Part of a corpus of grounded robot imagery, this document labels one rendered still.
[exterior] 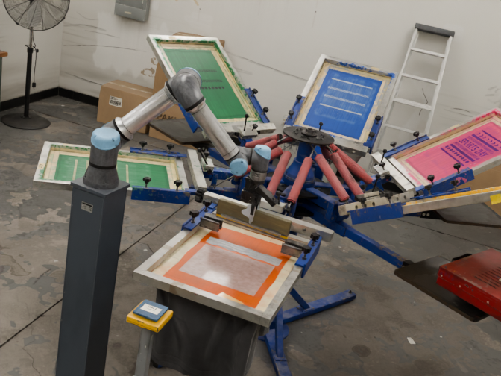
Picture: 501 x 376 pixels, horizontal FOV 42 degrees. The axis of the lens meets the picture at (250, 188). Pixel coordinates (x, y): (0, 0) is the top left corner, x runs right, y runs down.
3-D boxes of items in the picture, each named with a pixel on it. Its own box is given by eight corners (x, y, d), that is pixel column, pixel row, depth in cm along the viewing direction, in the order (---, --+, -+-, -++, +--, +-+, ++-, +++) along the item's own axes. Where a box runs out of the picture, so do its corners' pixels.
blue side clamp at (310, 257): (303, 278, 293) (306, 264, 291) (291, 274, 295) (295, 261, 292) (318, 252, 320) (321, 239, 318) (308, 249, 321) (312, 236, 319)
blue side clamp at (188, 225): (189, 240, 307) (191, 227, 304) (180, 237, 308) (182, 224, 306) (213, 218, 334) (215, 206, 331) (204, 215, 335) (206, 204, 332)
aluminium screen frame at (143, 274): (268, 327, 250) (270, 319, 248) (132, 279, 264) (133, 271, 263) (317, 249, 320) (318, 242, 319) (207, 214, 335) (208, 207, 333)
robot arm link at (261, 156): (253, 142, 296) (272, 145, 296) (249, 165, 300) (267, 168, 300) (253, 148, 289) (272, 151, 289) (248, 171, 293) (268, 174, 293)
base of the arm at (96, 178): (75, 181, 281) (77, 160, 277) (97, 172, 294) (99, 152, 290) (104, 192, 276) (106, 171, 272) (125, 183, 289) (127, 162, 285)
